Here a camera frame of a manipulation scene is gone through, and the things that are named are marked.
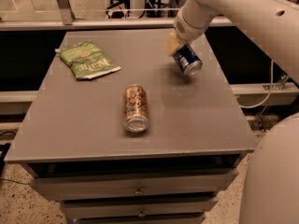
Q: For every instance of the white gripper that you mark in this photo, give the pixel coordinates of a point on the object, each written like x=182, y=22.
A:
x=186, y=29

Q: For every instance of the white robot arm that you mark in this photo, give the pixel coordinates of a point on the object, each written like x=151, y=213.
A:
x=271, y=188

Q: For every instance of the top drawer knob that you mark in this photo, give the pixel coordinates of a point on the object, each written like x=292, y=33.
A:
x=138, y=191

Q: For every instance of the gold la croix can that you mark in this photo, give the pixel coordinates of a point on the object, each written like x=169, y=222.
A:
x=136, y=115

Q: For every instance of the drawer knob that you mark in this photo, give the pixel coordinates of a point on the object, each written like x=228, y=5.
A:
x=141, y=214
x=138, y=191

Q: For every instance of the blue pepsi can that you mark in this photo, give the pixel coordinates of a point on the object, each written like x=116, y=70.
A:
x=187, y=60

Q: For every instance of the green chip bag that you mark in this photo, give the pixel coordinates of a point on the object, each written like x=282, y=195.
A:
x=87, y=61

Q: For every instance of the grey drawer cabinet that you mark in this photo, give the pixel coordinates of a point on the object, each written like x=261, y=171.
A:
x=144, y=145

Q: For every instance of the grey metal railing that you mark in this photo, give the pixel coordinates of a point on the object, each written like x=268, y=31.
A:
x=32, y=15

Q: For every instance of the top grey drawer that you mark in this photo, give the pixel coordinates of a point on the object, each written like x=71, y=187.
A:
x=117, y=186

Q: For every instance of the grey drawer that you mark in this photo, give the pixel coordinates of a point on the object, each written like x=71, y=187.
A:
x=132, y=208
x=117, y=186

